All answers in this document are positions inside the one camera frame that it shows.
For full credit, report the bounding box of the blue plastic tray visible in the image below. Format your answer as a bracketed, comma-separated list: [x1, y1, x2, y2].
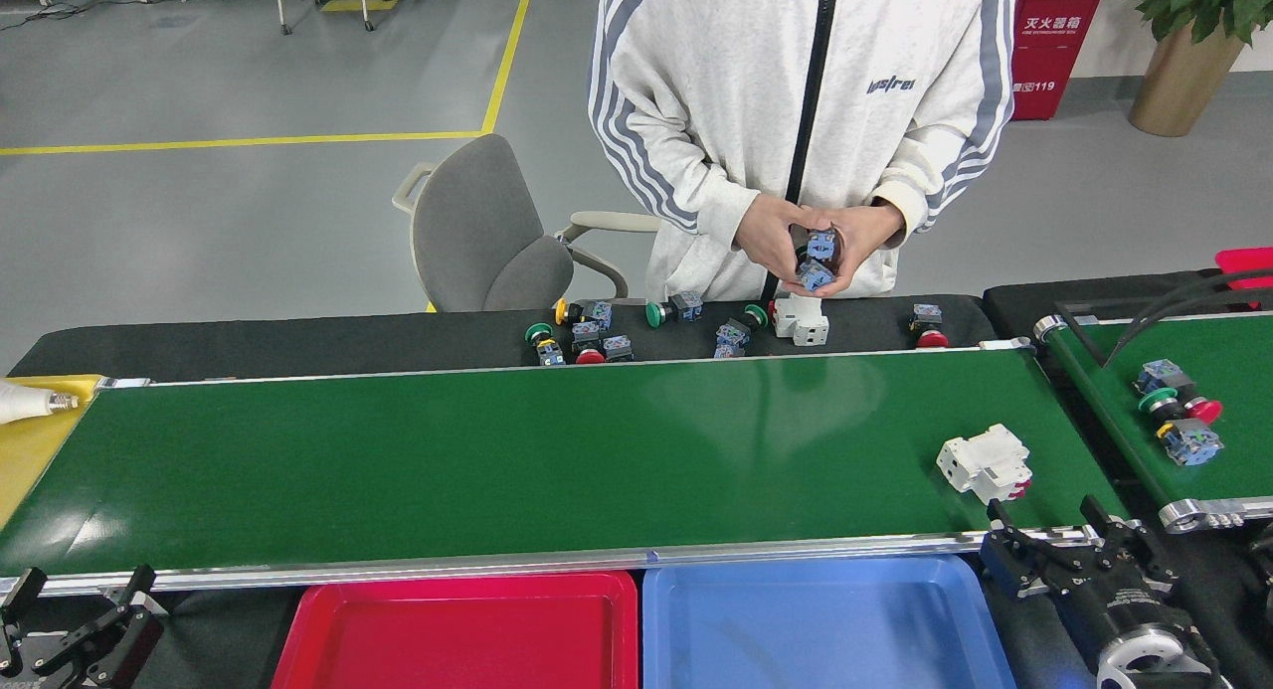
[641, 555, 1017, 689]

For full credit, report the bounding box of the short green conveyor belt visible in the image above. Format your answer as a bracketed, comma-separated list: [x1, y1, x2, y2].
[1032, 311, 1273, 534]

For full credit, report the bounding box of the white light bulb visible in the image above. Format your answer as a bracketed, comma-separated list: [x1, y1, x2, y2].
[0, 378, 81, 427]

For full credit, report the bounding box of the red plastic tray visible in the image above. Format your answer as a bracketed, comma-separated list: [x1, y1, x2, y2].
[271, 570, 639, 689]

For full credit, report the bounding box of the grey office chair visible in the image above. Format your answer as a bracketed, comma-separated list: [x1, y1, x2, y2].
[392, 134, 662, 314]

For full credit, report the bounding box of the red fire extinguisher box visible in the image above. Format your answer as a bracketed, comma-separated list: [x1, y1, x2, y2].
[1009, 0, 1108, 121]

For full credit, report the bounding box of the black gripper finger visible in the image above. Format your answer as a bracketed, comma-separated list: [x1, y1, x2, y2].
[35, 565, 165, 688]
[980, 500, 1095, 601]
[1079, 495, 1180, 591]
[0, 567, 49, 675]

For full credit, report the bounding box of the red plastic bin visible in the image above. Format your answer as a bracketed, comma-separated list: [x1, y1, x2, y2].
[1215, 248, 1273, 297]

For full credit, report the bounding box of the person's right hand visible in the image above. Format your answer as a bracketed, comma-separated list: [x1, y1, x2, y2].
[734, 194, 809, 284]

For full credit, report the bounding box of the black cable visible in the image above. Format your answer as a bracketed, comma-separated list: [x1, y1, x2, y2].
[1102, 283, 1273, 369]
[1124, 267, 1273, 317]

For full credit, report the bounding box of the long green conveyor belt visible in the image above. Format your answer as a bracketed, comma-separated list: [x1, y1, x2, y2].
[0, 337, 1135, 599]

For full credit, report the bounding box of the white circuit breaker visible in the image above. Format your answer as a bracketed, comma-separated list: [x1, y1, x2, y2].
[771, 291, 830, 348]
[936, 424, 1034, 506]

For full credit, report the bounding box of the potted green plant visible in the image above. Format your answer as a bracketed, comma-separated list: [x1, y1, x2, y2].
[1124, 0, 1273, 138]

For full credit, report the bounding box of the black guide bar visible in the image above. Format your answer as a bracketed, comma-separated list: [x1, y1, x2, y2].
[1054, 301, 1113, 367]

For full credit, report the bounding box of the person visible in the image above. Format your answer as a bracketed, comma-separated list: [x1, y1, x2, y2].
[587, 0, 1017, 302]

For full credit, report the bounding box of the person's left hand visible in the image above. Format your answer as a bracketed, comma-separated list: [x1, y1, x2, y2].
[796, 200, 906, 298]

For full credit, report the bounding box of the yellow plastic tray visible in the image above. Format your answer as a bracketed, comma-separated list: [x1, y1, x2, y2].
[0, 373, 105, 531]

